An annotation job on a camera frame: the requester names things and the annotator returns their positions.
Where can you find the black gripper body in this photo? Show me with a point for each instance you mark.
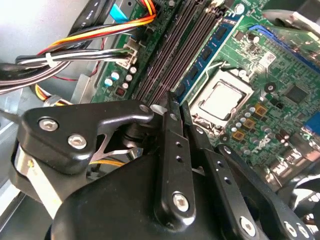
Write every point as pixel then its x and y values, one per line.
pixel 112 207

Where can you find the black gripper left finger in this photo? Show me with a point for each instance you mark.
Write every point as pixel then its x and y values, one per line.
pixel 75 120

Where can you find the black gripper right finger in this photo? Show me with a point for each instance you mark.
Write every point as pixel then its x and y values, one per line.
pixel 220 175

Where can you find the blue RAM stick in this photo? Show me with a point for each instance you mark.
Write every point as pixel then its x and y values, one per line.
pixel 207 53

